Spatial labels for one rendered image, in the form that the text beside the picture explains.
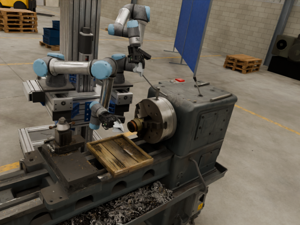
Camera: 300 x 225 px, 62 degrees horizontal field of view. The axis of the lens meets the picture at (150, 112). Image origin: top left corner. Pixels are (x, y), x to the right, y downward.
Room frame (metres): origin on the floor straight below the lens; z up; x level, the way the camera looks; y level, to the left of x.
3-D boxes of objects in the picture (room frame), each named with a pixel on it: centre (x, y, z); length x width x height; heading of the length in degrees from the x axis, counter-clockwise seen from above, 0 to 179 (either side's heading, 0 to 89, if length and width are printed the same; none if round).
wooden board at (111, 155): (1.40, 0.16, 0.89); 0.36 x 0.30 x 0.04; 43
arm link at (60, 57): (1.75, 0.73, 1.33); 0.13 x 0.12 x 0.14; 171
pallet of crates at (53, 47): (8.10, 3.11, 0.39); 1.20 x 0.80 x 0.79; 143
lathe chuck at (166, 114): (1.58, -0.03, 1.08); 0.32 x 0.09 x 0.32; 43
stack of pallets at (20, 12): (9.54, 5.46, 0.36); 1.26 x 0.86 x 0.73; 146
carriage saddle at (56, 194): (1.13, 0.45, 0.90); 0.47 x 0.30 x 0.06; 43
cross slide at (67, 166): (1.17, 0.43, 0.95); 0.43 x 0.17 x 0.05; 43
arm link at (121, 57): (2.05, 0.32, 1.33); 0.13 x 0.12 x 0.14; 90
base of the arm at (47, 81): (1.76, 0.73, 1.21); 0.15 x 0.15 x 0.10
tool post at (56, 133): (1.22, 0.46, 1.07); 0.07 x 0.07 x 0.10; 43
